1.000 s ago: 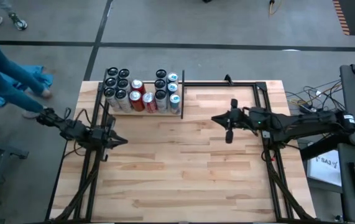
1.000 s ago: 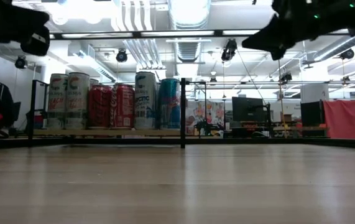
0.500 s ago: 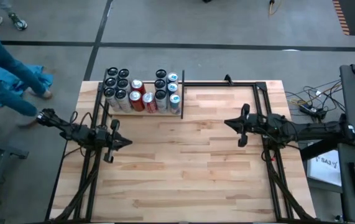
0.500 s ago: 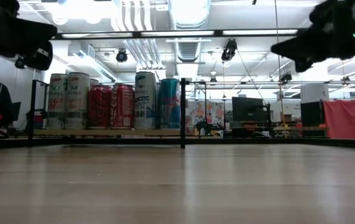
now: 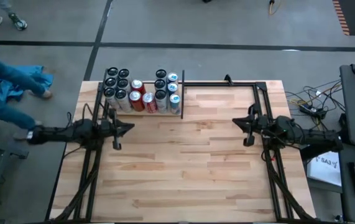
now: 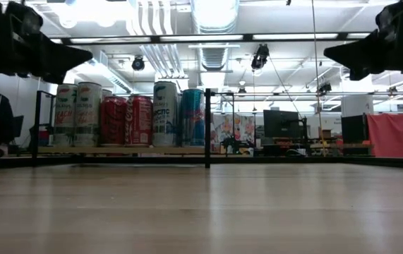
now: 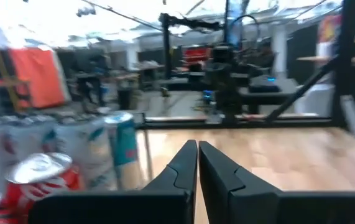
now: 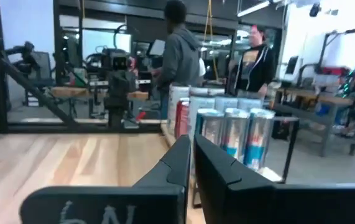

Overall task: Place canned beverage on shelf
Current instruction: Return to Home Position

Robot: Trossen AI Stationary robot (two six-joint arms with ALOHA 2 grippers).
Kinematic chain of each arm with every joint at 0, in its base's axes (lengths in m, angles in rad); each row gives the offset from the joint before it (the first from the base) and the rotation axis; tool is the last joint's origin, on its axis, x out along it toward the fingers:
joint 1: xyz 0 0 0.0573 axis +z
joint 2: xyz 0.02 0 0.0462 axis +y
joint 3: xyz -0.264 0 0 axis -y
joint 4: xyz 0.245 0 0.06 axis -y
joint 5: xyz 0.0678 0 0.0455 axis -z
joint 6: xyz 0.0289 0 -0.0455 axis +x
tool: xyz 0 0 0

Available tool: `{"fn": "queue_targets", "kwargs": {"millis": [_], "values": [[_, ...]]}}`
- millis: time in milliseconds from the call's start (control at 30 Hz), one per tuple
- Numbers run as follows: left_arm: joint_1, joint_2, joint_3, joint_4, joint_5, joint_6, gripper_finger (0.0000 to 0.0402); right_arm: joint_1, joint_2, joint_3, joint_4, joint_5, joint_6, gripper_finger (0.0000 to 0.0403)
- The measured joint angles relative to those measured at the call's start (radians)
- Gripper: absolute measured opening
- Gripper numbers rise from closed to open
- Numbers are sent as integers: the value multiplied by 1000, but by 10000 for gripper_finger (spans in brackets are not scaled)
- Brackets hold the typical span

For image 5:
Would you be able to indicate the wooden shelf board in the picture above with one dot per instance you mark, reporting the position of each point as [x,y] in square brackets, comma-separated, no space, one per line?
[133,114]

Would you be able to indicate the red Coca-Cola can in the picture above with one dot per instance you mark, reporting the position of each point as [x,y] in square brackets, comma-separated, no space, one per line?
[137,84]
[148,98]

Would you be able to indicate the black shelf side post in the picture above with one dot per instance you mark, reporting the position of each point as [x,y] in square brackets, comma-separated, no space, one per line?
[183,102]

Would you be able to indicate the grey metal side table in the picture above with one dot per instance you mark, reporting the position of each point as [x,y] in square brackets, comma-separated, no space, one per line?
[9,152]

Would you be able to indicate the silver Celsius energy drink can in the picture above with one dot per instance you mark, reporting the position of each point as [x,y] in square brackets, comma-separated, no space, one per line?
[160,84]
[161,74]

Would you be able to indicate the black clamp bracket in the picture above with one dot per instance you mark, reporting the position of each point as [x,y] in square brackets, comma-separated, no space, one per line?
[227,79]

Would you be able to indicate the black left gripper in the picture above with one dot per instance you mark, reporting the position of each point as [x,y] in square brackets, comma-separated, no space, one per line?
[112,129]

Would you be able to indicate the slim silver can black lid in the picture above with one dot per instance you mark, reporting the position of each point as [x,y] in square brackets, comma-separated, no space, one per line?
[109,92]
[121,94]
[110,82]
[123,73]
[160,95]
[112,71]
[123,83]

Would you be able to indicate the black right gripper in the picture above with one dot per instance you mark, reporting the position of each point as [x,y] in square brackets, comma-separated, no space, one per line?
[262,127]

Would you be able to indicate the blue cloth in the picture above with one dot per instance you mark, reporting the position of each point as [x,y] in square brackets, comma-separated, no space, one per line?
[40,73]

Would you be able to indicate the red Coke Zero Sugar can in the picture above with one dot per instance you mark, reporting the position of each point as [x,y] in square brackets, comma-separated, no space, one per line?
[135,96]

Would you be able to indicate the person's hand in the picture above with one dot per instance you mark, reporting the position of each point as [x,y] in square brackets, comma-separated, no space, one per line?
[37,124]
[46,94]

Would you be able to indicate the black power strip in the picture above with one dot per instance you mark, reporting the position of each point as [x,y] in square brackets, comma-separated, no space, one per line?
[309,109]

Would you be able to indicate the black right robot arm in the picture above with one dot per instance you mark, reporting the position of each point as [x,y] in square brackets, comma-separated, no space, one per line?
[314,137]

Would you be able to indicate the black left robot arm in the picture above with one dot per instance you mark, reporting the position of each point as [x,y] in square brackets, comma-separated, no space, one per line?
[68,132]

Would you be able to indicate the black desk leg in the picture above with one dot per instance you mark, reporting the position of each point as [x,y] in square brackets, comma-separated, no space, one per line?
[307,154]

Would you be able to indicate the blue silver Red Bull can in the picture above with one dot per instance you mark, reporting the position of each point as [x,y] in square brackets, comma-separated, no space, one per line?
[173,77]
[172,88]
[174,99]

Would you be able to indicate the white SA3 paper sign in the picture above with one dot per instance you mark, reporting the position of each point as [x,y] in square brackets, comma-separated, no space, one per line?
[326,169]

